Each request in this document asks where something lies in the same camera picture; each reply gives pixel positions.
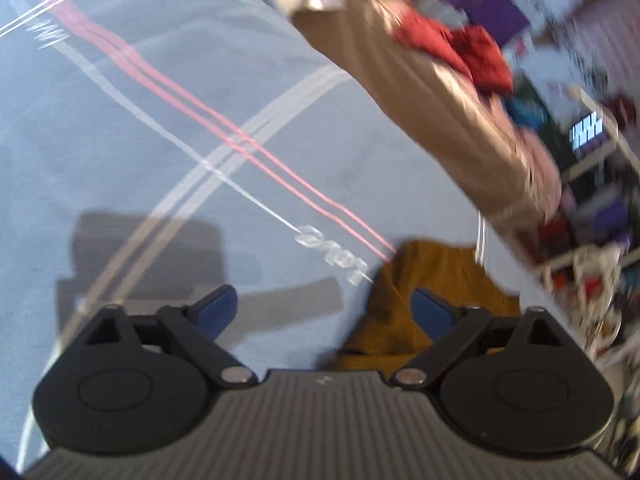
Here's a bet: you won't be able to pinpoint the red cloth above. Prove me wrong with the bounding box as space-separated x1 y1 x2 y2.
392 10 515 97

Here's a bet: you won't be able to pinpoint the cluttered white shelf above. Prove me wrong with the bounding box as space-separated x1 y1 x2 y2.
500 0 640 461

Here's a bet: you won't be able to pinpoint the tan bed cover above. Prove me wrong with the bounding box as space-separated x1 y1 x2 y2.
292 0 563 233

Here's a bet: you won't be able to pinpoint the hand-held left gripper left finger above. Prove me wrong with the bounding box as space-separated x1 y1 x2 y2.
82 284 257 387

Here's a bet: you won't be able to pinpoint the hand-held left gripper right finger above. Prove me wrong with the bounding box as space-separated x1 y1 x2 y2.
391 287 562 389

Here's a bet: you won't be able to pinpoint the blue striped blanket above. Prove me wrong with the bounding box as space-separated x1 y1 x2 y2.
0 0 596 476

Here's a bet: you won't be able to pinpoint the brown knitted pants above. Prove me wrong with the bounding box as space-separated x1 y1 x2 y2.
332 240 523 372

